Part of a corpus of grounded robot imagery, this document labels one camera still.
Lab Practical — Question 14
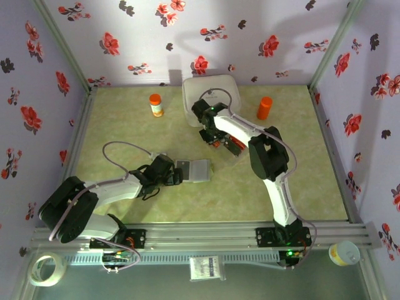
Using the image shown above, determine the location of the white paper label packet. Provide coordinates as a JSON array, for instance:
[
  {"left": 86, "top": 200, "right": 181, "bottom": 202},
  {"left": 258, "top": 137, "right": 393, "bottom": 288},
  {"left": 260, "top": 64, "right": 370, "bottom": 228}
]
[{"left": 189, "top": 255, "right": 226, "bottom": 282}]

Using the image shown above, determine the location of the black controller board green light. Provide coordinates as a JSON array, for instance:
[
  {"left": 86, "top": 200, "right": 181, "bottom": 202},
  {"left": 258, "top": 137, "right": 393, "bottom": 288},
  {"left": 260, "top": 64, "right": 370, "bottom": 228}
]
[{"left": 279, "top": 248, "right": 306, "bottom": 269}]

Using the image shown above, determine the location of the aluminium side rail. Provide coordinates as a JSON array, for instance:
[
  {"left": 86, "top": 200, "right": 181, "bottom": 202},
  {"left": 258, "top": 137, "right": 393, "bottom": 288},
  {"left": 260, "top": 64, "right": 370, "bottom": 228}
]
[
  {"left": 57, "top": 87, "right": 98, "bottom": 201},
  {"left": 309, "top": 87, "right": 363, "bottom": 224}
]

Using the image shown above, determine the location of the grey slotted cable duct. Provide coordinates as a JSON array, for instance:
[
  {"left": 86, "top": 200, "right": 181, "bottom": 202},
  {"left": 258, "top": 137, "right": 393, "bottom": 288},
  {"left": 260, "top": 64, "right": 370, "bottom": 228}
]
[{"left": 67, "top": 251, "right": 281, "bottom": 267}]

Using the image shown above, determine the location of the white storage box pill logo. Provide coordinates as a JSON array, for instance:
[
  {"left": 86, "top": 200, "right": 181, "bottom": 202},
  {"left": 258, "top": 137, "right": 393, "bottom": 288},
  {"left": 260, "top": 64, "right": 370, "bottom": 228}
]
[{"left": 182, "top": 74, "right": 242, "bottom": 128}]

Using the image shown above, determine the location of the aluminium frame post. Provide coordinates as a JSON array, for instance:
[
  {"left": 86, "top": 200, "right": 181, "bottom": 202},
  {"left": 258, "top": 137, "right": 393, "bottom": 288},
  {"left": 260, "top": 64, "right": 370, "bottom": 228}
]
[
  {"left": 32, "top": 0, "right": 98, "bottom": 94},
  {"left": 307, "top": 0, "right": 360, "bottom": 91}
]

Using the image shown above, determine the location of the orange bottle white label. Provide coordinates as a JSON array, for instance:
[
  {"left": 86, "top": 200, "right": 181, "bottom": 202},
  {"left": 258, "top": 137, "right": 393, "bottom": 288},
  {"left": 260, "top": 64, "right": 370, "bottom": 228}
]
[{"left": 148, "top": 93, "right": 165, "bottom": 118}]

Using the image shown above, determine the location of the small red packet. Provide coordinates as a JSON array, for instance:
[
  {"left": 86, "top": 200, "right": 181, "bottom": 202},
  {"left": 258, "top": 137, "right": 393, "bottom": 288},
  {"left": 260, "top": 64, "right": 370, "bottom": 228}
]
[{"left": 209, "top": 134, "right": 248, "bottom": 159}]

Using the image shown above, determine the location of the grey credit card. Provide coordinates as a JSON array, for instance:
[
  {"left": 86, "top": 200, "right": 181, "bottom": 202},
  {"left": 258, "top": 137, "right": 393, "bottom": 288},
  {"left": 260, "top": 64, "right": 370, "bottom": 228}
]
[{"left": 175, "top": 159, "right": 192, "bottom": 182}]

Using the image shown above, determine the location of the yellow and white cup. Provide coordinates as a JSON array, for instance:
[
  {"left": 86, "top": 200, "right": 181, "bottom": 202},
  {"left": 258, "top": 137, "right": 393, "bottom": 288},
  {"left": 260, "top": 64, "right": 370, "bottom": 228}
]
[{"left": 327, "top": 240, "right": 361, "bottom": 267}]

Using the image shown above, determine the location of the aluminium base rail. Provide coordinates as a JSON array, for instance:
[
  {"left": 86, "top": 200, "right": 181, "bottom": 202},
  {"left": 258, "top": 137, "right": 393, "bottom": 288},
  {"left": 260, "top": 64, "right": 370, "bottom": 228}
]
[{"left": 29, "top": 220, "right": 383, "bottom": 251}]

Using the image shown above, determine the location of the green circuit board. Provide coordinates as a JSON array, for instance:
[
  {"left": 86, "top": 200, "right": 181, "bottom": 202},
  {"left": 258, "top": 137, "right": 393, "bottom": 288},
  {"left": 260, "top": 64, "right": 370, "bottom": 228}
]
[{"left": 102, "top": 252, "right": 132, "bottom": 264}]

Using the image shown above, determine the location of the clear tape roll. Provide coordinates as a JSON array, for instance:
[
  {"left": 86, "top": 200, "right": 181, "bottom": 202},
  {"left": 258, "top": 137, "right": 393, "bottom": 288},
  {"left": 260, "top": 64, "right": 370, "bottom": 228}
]
[{"left": 27, "top": 252, "right": 68, "bottom": 288}]

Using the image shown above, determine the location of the orange cylinder container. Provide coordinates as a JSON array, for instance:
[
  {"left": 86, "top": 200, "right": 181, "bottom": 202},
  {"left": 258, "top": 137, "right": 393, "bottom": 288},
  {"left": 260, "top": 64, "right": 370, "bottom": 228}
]
[{"left": 256, "top": 96, "right": 274, "bottom": 121}]

